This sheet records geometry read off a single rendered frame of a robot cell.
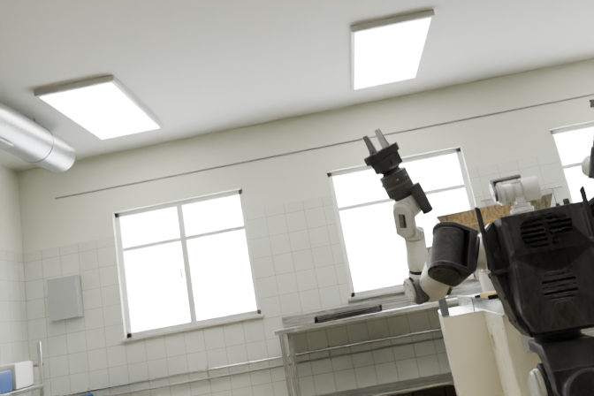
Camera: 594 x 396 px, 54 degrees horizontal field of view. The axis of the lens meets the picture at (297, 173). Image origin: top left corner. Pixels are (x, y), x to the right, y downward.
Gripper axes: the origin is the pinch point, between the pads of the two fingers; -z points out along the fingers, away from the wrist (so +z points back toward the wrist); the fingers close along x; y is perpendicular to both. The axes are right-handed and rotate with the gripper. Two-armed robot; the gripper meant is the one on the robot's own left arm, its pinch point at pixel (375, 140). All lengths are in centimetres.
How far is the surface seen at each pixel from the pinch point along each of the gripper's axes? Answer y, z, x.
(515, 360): -17, 93, 20
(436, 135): -341, 48, 280
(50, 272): -517, -13, -101
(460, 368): -82, 117, 35
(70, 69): -294, -138, -22
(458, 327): -83, 102, 44
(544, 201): -63, 70, 108
